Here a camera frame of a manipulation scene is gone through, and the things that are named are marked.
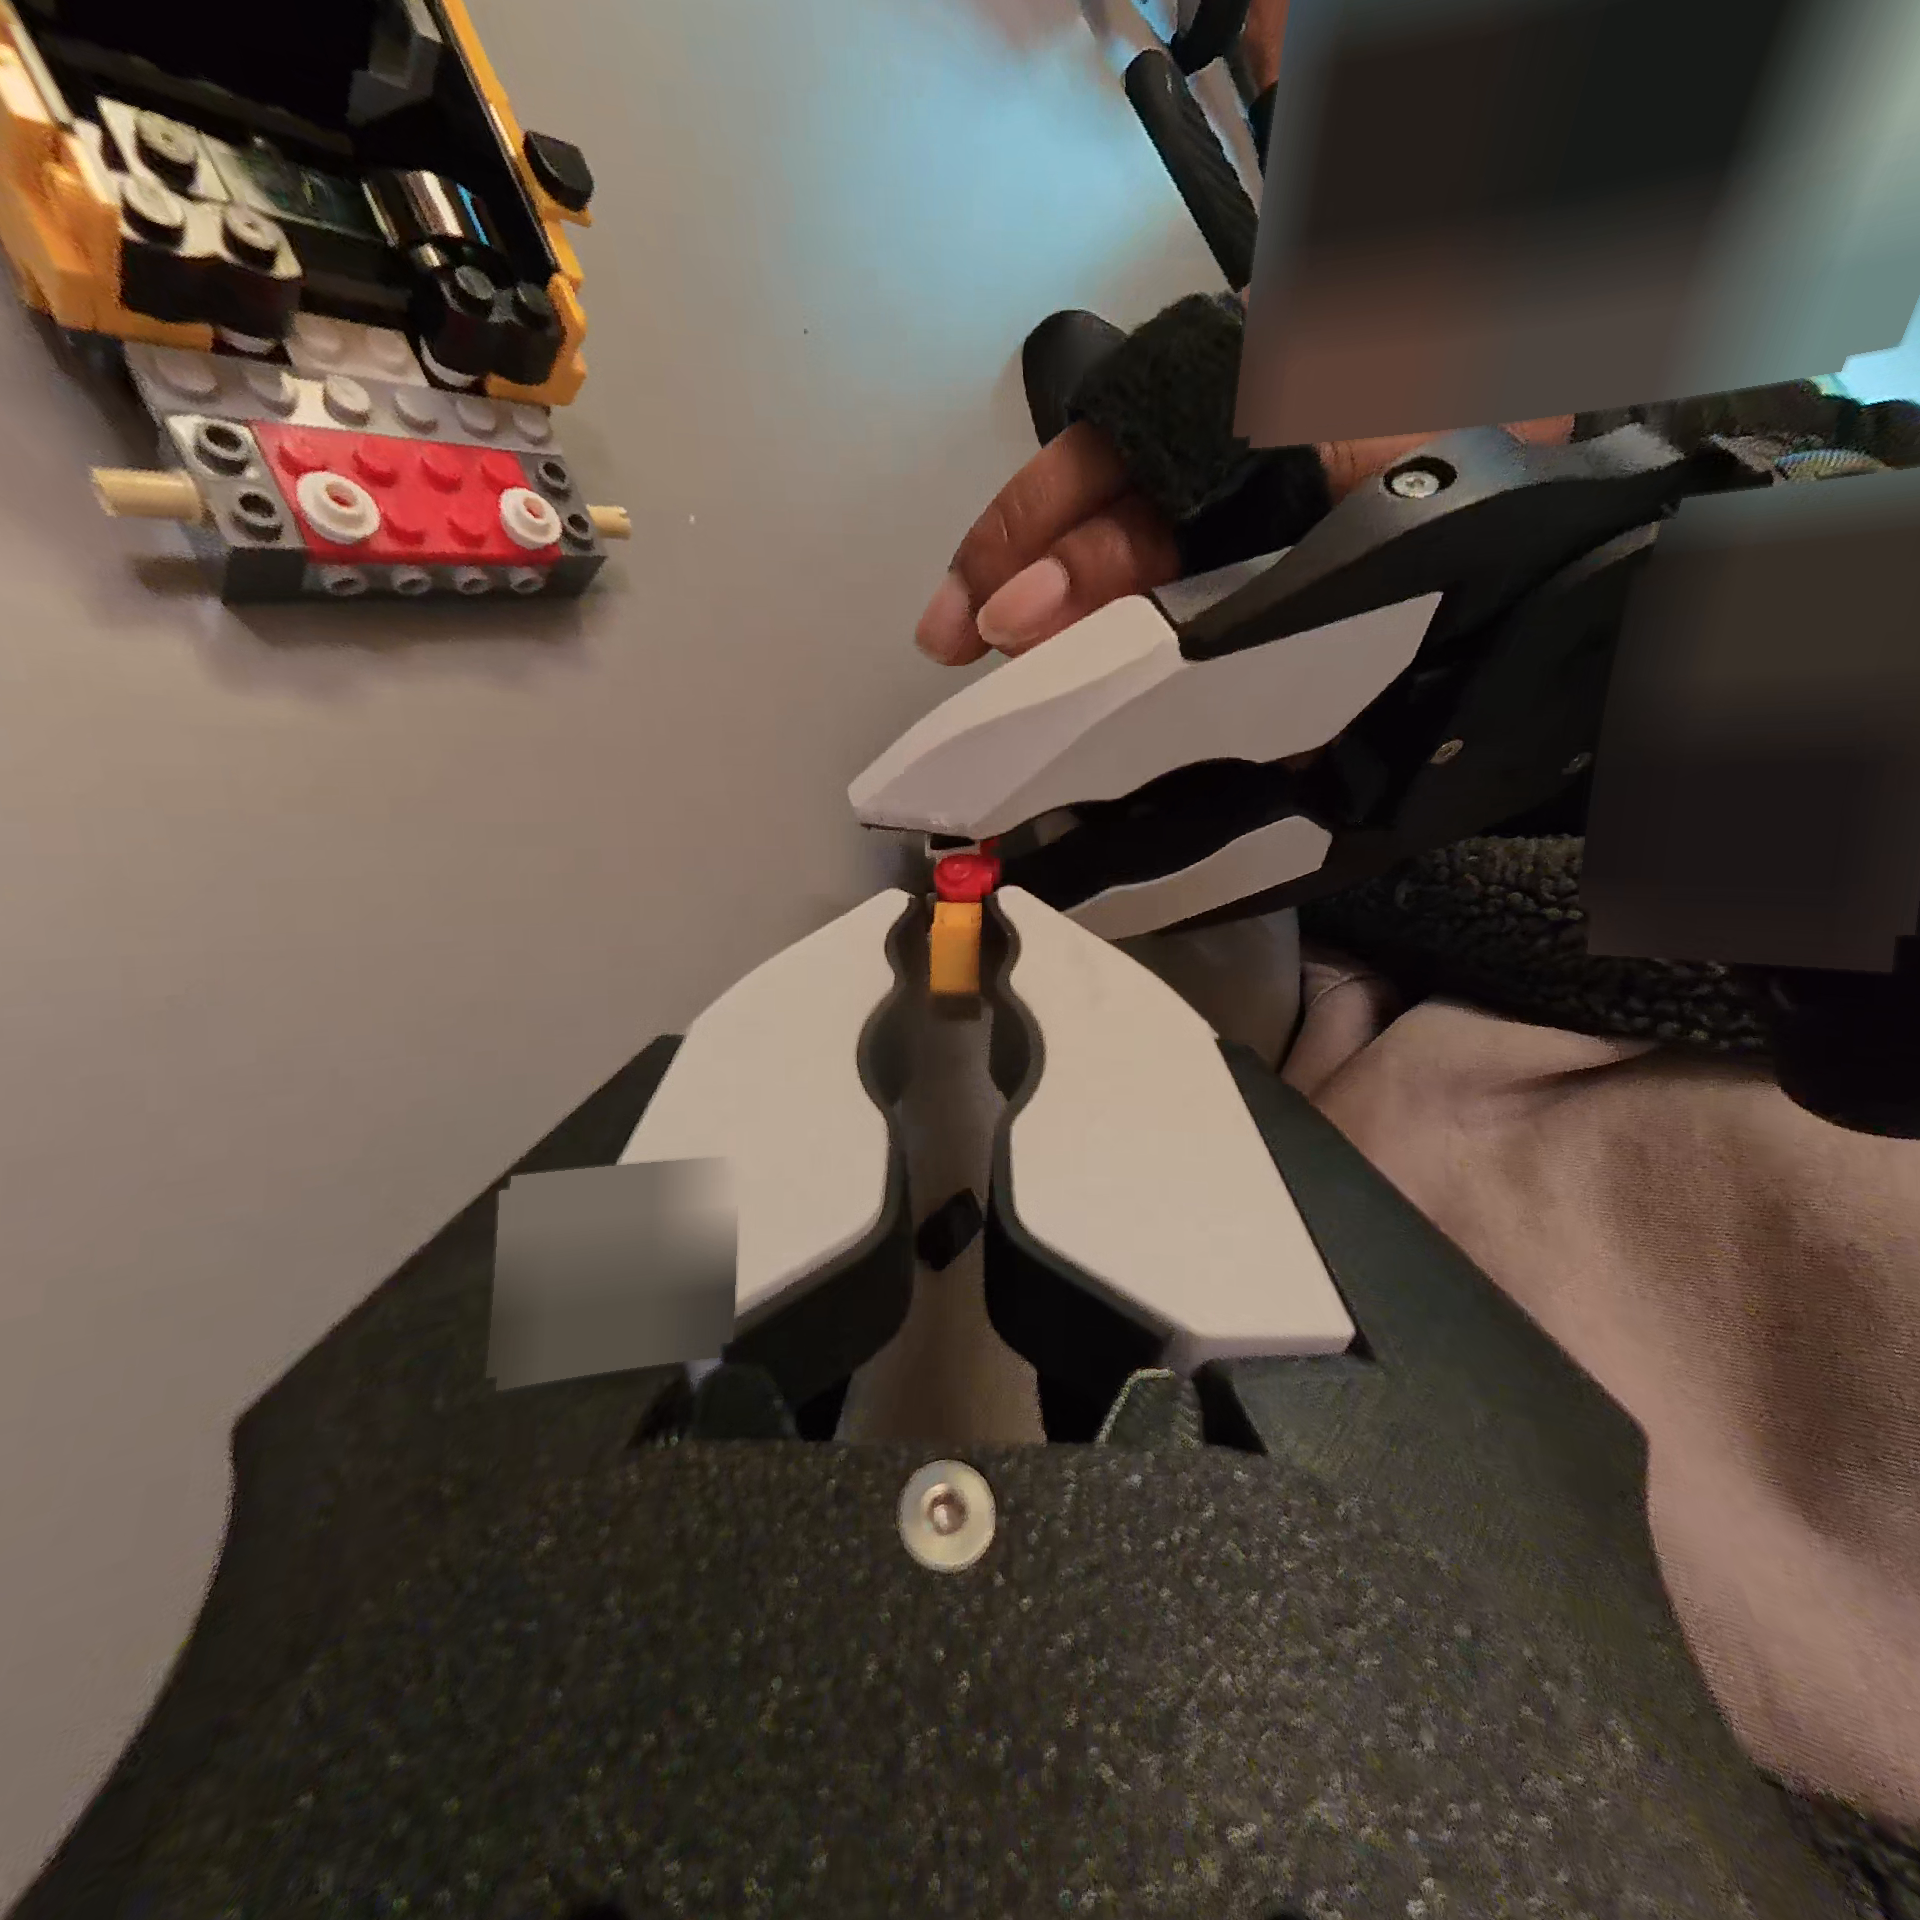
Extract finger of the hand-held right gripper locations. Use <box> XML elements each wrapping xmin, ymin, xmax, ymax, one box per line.
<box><xmin>848</xmin><ymin>591</ymin><xmax>1444</xmax><ymax>837</ymax></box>
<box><xmin>993</xmin><ymin>776</ymin><xmax>1336</xmax><ymax>944</ymax></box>

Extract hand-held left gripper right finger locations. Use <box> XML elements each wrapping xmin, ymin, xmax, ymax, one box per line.
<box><xmin>982</xmin><ymin>886</ymin><xmax>1361</xmax><ymax>1373</ymax></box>

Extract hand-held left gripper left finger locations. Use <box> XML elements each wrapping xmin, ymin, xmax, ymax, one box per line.
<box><xmin>620</xmin><ymin>886</ymin><xmax>924</xmax><ymax>1333</ymax></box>

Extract red white orange lego strip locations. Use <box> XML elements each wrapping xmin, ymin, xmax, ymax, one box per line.
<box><xmin>926</xmin><ymin>848</ymin><xmax>1004</xmax><ymax>1023</ymax></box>

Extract orange lego car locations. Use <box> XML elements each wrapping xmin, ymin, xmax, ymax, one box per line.
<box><xmin>0</xmin><ymin>0</ymin><xmax>635</xmax><ymax>605</ymax></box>

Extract person's right hand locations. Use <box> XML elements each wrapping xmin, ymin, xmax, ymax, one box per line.
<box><xmin>915</xmin><ymin>422</ymin><xmax>1192</xmax><ymax>665</ymax></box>

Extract person's black fleece jacket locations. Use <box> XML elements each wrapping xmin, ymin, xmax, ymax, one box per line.
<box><xmin>1304</xmin><ymin>832</ymin><xmax>1776</xmax><ymax>1055</ymax></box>

